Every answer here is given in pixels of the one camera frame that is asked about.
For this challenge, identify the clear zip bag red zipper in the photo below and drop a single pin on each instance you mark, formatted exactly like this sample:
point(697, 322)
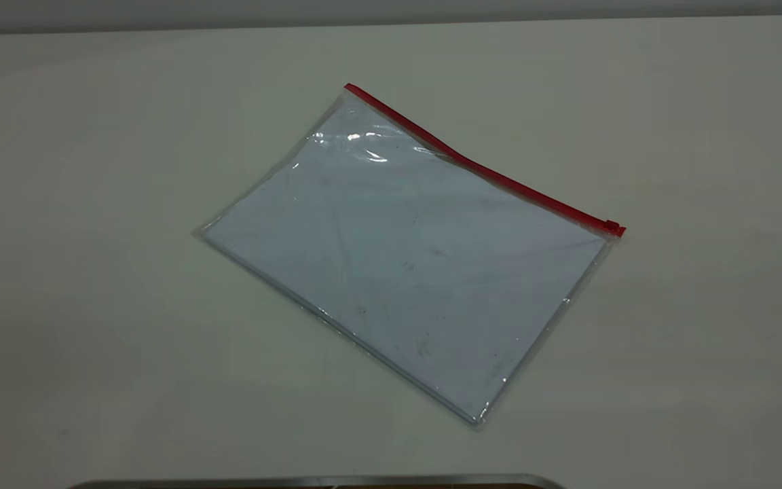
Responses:
point(418, 272)

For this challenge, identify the white paper stack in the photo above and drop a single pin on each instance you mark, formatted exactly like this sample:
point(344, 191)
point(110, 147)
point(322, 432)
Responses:
point(418, 278)

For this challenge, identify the red zipper slider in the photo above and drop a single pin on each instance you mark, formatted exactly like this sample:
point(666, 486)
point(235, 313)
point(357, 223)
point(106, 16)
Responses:
point(613, 227)

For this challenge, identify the silver metal frame edge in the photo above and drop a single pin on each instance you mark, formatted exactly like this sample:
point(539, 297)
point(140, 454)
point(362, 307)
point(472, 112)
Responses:
point(316, 481)

